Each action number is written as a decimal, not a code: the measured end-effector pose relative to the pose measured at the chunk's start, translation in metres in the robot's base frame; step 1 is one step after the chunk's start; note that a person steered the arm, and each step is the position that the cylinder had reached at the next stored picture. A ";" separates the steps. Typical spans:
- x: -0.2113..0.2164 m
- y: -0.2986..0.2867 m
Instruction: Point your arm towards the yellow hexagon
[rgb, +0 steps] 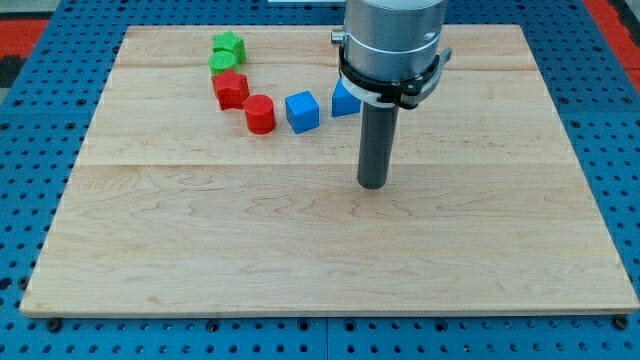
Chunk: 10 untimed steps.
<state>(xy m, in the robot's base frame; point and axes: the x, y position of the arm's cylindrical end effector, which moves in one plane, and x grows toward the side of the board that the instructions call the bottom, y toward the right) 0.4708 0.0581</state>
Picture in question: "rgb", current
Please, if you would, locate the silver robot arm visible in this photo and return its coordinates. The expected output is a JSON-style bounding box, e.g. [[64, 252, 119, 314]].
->
[[331, 0, 448, 82]]

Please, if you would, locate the blue cube block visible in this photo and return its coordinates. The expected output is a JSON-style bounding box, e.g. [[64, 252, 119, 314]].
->
[[285, 91, 320, 134]]

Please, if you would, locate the blue triangle block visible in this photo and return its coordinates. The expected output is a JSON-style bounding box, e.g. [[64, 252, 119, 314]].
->
[[331, 78, 361, 118]]

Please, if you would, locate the grey cylindrical pointer rod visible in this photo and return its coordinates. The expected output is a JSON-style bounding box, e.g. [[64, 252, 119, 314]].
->
[[357, 103, 398, 189]]

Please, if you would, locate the red cylinder block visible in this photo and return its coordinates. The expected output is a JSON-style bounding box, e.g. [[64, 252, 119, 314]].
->
[[244, 94, 276, 134]]

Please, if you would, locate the black white mounting clamp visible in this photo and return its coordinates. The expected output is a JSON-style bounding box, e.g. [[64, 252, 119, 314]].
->
[[338, 47, 453, 110]]

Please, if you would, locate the red star block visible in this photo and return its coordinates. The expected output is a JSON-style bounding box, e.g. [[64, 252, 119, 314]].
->
[[211, 69, 249, 110]]

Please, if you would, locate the light wooden board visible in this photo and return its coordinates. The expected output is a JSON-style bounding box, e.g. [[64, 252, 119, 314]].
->
[[20, 25, 639, 318]]

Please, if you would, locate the green cylinder block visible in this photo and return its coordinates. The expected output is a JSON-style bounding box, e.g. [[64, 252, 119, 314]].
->
[[208, 51, 238, 75]]

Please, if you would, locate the green star block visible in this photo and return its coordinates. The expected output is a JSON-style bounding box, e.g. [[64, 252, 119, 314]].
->
[[212, 31, 247, 64]]

